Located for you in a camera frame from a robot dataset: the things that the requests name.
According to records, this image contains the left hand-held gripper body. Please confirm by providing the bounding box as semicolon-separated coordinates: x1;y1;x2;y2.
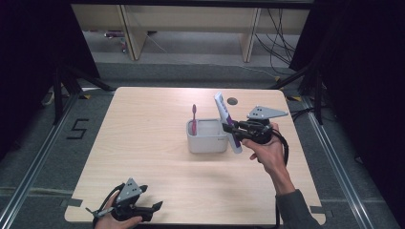
109;177;154;222

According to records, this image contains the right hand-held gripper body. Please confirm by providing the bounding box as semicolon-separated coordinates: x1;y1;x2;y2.
238;105;289;146

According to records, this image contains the white and purple toothpaste tube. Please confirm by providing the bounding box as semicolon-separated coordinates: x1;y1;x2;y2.
213;92;244;155

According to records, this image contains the white rectangular holder cup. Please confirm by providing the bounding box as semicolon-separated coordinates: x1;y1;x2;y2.
185;118;229;155

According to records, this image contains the pink and grey toothbrush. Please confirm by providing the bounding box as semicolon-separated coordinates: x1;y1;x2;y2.
190;104;198;136

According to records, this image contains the person's right hand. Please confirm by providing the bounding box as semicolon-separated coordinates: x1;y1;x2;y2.
241;123;288;177

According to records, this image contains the person's left hand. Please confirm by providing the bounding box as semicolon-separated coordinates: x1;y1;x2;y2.
94;194;143;229

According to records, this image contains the grey tape strip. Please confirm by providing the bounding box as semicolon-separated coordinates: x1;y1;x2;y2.
60;198;84;208
309;205;333;219

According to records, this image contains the black metal stand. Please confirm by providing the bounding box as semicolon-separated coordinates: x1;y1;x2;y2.
52;63;116;126
268;63;324;126

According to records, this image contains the black curtain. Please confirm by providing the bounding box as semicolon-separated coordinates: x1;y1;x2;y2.
289;0;405;220
0;0;101;160

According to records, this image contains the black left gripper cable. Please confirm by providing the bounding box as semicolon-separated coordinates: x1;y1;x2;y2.
92;182;126;228

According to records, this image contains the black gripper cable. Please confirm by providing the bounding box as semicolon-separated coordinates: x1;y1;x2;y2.
270;128;290;167
92;182;126;228

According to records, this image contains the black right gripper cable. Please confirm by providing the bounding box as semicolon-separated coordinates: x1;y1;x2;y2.
270;128;290;167

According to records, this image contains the grey cable plug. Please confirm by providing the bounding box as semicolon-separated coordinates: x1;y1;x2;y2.
85;206;115;219

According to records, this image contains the metal floor rail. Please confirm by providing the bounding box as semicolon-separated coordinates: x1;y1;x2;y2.
0;94;80;229
300;94;376;229

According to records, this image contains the bundle of black floor cables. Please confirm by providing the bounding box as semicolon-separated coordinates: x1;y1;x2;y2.
254;8;302;75

